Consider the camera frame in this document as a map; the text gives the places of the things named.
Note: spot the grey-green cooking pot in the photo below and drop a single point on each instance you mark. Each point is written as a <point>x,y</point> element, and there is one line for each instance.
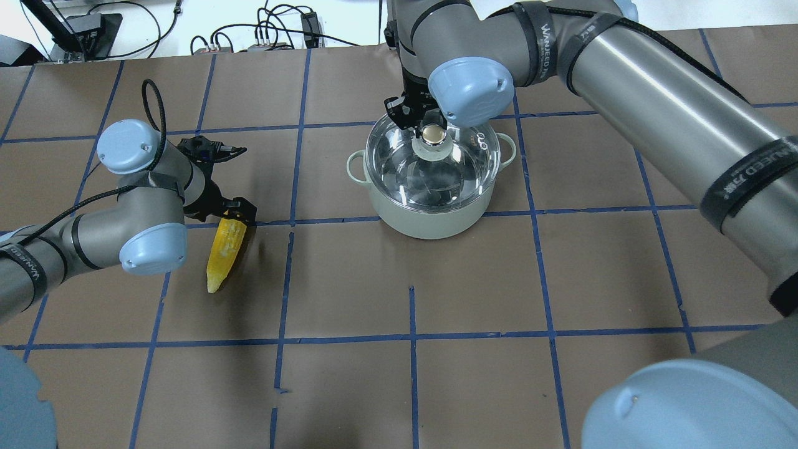
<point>430,225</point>

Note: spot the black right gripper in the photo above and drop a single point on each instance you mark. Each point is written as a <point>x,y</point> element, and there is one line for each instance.
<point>414,95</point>

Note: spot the yellow corn cob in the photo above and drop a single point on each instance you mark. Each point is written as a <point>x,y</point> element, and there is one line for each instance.
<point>224,251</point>

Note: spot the black monitor stand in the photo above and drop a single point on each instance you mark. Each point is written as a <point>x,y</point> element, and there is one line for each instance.
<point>76,38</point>

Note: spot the black power adapter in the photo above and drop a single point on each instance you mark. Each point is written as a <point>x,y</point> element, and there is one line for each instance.
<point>311,29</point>

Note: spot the glass pot lid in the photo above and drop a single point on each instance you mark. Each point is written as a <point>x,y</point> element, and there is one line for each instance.
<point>453,171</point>

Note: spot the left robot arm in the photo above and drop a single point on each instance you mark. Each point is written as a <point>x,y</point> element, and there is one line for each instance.
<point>160,185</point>

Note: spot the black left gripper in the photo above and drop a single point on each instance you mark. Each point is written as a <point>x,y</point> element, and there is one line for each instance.
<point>211,197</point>

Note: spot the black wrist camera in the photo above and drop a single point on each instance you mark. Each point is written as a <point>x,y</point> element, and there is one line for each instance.
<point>201,150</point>

